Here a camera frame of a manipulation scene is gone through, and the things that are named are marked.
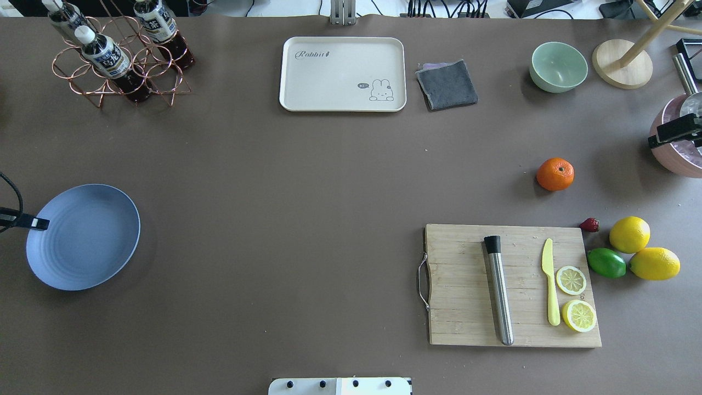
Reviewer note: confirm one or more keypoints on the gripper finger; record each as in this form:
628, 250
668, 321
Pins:
687, 127
15, 218

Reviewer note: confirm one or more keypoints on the blue plate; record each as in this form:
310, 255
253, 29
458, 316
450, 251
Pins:
93, 231

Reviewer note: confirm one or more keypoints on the steel ice scoop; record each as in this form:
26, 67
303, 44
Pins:
692, 103

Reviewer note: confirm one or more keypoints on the pink ice bowl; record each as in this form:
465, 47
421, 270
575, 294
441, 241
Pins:
683, 157

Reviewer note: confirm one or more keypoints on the wooden cup stand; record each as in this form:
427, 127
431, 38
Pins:
625, 64

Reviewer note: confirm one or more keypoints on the whole yellow lemon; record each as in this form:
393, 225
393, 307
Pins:
630, 235
655, 264

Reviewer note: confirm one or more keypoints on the red strawberry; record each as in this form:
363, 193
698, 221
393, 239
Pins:
590, 225

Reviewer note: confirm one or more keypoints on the orange mandarin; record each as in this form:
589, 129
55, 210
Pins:
555, 174

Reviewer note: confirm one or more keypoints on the mint green bowl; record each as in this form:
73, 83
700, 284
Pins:
557, 67

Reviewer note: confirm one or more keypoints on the green lime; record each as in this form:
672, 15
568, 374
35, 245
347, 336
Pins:
606, 262

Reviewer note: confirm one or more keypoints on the lemon slice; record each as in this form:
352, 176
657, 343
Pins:
571, 280

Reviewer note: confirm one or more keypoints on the lemon half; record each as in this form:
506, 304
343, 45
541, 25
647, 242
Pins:
579, 315

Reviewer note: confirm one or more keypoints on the yellow plastic knife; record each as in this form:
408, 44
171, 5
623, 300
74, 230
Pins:
547, 266

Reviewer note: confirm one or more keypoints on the steel muddler black tip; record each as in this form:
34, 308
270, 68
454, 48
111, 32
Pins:
503, 313

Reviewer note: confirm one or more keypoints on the grey folded cloth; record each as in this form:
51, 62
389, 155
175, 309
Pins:
446, 85

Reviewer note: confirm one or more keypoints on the bamboo cutting board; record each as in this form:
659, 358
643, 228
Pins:
461, 306

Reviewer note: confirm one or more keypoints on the cream rabbit tray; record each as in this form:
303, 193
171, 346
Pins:
334, 74

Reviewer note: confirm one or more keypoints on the copper wire bottle rack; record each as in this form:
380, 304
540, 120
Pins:
134, 57

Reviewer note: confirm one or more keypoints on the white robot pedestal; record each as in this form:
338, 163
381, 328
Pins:
341, 385

